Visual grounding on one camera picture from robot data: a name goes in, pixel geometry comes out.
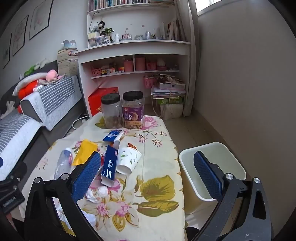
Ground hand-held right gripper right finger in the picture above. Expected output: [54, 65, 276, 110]
[192, 151, 274, 241]

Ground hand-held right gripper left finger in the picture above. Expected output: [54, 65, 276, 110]
[24, 151, 102, 241]

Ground cream plastic trash bin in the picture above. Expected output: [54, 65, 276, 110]
[179, 142, 247, 215]

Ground blue biscuit box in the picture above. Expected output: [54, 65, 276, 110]
[102, 130, 124, 142]

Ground crumpled white tissue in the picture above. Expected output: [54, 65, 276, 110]
[82, 210, 96, 227]
[85, 185, 109, 203]

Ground long blue white carton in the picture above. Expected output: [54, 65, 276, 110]
[100, 140, 121, 187]

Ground yellow snack packet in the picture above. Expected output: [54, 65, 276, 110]
[72, 139, 99, 166]

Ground empty clear plastic bottle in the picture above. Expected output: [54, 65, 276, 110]
[54, 148, 74, 180]

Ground printed paper cup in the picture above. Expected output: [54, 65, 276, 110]
[116, 146, 142, 175]

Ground floral tablecloth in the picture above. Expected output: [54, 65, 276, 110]
[18, 111, 188, 241]

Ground dark grey sofa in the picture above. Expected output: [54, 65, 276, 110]
[0, 61, 85, 183]

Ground grey striped seat cover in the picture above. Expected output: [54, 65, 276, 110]
[0, 113, 44, 181]

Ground clear jar with black lid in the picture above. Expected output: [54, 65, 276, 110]
[101, 93, 123, 129]

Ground white plastic bag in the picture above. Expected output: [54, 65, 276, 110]
[161, 104, 184, 120]

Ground red gift box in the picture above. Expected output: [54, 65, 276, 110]
[88, 87, 119, 117]

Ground purple label nut jar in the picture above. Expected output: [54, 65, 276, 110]
[122, 91, 146, 130]

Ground green cardboard box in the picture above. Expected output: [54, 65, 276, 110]
[156, 97, 184, 106]

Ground grey striped armrest cover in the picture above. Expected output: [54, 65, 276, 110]
[20, 75, 83, 131]

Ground stack of papers and books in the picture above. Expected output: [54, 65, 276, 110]
[151, 74, 186, 98]

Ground orange cushion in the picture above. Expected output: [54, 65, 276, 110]
[18, 80, 38, 98]

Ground pink plush toy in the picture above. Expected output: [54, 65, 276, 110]
[45, 70, 58, 82]

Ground white curtain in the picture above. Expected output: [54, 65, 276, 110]
[174, 0, 199, 116]

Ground white pillow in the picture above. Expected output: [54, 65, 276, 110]
[13, 72, 47, 96]

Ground stack of brown books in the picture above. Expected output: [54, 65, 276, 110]
[57, 47, 79, 77]

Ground green plush toy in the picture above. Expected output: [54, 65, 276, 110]
[24, 65, 37, 77]

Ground pale blue tissue box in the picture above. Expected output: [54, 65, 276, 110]
[61, 40, 78, 49]

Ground white bookshelf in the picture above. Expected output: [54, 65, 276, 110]
[77, 0, 192, 116]

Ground upright thin books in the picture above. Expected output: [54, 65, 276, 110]
[163, 19, 186, 42]

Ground medium framed picture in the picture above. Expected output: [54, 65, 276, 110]
[12, 15, 29, 56]

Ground large framed picture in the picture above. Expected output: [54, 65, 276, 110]
[29, 0, 54, 40]

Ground window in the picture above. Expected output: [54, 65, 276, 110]
[196, 0, 223, 16]

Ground row of shelf books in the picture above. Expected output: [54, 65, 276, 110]
[88, 0, 148, 11]

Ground white power cable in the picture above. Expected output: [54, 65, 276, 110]
[72, 115, 89, 129]

